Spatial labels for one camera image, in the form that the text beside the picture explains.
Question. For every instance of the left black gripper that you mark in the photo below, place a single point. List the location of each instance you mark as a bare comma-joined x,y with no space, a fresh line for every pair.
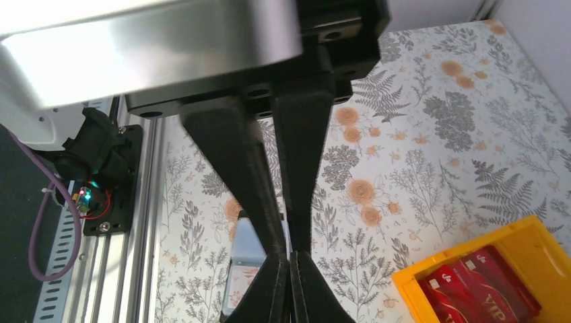
340,37

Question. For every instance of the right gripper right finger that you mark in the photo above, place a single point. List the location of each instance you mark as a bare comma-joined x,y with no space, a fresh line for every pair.
312,299

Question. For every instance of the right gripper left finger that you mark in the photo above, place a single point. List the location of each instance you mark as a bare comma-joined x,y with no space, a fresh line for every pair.
267,298

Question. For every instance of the black leather card holder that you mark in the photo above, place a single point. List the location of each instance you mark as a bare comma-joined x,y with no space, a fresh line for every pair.
246,258

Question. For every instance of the red VIP cards stack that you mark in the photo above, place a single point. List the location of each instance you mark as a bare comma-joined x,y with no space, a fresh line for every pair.
479,287

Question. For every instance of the floral table mat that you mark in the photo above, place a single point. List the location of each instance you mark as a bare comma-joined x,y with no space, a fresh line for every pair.
452,135

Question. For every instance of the near orange bin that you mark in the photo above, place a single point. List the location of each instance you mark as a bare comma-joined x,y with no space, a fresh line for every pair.
518,273

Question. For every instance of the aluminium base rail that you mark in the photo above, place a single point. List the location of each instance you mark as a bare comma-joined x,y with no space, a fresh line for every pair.
113,279

